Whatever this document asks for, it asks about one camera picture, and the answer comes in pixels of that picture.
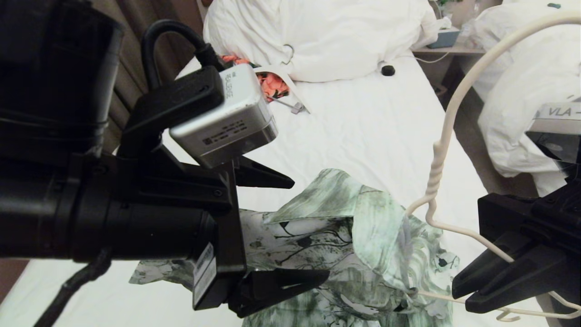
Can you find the white pillow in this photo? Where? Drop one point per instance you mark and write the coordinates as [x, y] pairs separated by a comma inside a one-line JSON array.
[[327, 36]]

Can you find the white crumpled duvet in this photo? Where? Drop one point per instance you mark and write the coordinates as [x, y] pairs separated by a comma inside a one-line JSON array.
[[508, 100]]

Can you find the small black round object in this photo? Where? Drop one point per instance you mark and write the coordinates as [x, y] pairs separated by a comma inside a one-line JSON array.
[[388, 70]]

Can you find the small green plant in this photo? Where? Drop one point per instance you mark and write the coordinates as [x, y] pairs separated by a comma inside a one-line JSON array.
[[445, 2]]

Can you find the neighbouring bed white sheet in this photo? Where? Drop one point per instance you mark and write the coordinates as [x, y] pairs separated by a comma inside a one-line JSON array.
[[551, 182]]

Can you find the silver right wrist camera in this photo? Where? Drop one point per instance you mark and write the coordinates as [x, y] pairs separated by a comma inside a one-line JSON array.
[[558, 122]]

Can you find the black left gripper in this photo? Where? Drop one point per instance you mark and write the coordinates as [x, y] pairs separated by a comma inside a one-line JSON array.
[[159, 218]]

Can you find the white plastic hanger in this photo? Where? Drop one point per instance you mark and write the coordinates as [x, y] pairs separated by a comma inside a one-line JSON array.
[[270, 69]]

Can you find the blue tissue box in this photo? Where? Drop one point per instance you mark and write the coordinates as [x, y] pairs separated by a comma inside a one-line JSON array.
[[444, 38]]

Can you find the bed with white sheet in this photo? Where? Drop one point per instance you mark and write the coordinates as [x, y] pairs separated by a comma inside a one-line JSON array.
[[354, 127]]

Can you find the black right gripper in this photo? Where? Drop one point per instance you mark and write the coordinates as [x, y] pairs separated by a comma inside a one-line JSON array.
[[544, 218]]

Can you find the orange floral garment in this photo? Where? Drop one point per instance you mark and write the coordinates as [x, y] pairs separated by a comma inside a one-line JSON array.
[[272, 84]]

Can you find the wooden nightstand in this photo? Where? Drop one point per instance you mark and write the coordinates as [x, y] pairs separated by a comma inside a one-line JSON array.
[[454, 51]]

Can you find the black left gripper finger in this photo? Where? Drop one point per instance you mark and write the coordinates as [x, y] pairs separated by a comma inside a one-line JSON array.
[[272, 288]]

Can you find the green floral button shirt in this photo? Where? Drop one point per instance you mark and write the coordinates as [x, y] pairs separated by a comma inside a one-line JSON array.
[[376, 227]]

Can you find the small green object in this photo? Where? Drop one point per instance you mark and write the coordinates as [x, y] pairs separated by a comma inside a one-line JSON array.
[[554, 5]]

